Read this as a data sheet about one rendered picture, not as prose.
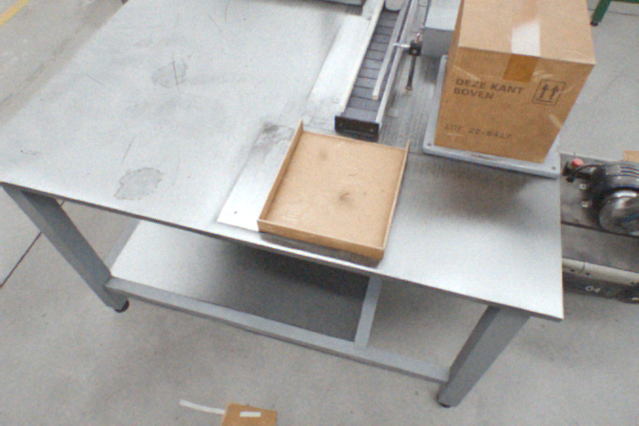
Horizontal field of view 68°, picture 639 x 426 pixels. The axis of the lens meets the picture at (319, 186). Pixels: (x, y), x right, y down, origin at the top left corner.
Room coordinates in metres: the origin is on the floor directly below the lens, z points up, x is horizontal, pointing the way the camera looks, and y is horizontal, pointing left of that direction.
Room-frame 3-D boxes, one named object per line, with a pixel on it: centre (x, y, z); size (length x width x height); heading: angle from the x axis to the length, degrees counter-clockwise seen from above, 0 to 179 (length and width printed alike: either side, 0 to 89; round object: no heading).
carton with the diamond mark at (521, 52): (0.85, -0.42, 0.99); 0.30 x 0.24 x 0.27; 164
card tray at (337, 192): (0.64, -0.04, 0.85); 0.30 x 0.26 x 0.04; 163
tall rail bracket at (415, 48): (0.97, -0.22, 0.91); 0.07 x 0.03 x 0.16; 73
